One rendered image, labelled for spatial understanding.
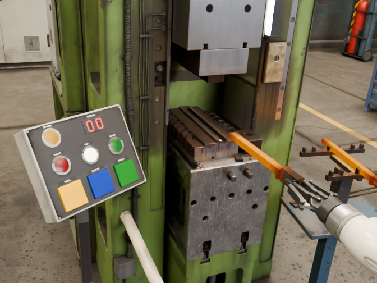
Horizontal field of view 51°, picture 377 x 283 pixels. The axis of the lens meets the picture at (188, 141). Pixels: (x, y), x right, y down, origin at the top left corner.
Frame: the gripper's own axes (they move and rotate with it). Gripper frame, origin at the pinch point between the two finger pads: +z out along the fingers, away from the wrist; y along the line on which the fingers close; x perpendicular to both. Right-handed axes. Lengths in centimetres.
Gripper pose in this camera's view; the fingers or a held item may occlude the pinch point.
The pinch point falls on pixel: (290, 178)
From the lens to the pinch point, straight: 124.6
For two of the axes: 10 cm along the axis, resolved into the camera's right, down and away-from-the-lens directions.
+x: 0.5, -9.0, -4.2
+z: -3.9, -4.1, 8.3
